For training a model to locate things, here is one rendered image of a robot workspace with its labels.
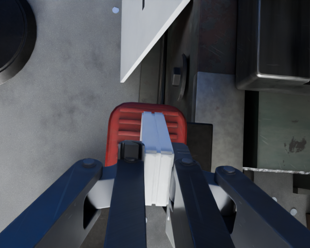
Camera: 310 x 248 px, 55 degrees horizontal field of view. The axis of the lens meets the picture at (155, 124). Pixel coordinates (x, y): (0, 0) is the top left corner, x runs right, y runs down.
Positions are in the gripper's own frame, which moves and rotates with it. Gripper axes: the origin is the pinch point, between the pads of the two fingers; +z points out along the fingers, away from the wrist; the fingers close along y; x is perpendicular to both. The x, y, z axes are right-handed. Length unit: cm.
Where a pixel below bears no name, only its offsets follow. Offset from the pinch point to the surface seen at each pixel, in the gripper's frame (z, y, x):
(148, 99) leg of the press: 78, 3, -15
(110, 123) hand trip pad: 4.7, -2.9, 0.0
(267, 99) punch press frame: 17.5, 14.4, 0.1
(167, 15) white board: 41.5, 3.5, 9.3
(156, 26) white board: 47.4, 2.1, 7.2
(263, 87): 16.0, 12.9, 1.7
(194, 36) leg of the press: 26.6, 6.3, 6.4
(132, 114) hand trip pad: 5.0, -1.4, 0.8
